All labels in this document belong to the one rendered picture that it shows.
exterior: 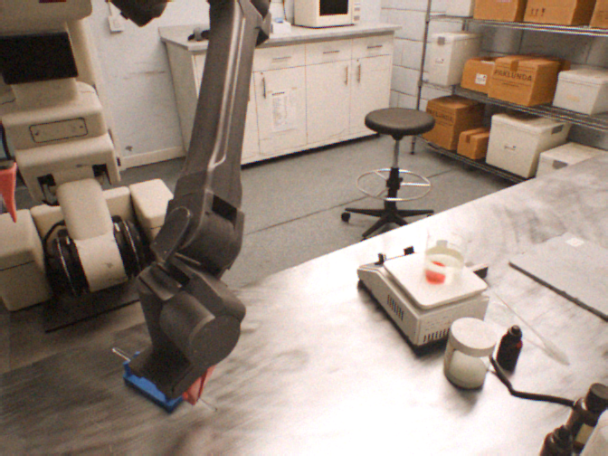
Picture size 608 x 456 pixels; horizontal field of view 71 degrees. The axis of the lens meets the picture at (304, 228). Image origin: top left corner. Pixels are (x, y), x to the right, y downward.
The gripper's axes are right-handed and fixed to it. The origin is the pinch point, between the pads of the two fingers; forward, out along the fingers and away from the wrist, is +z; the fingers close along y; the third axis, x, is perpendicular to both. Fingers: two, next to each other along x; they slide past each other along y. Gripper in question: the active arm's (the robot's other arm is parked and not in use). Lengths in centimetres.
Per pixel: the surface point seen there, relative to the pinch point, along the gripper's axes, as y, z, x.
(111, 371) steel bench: -1.5, 3.1, 15.5
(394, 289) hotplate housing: 29.5, -3.5, -15.7
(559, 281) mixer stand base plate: 53, 2, -38
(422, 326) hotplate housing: 25.3, -2.2, -21.8
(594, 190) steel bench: 102, 3, -43
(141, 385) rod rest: -1.4, 2.1, 8.7
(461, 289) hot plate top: 32.1, -5.7, -25.1
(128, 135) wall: 169, 55, 245
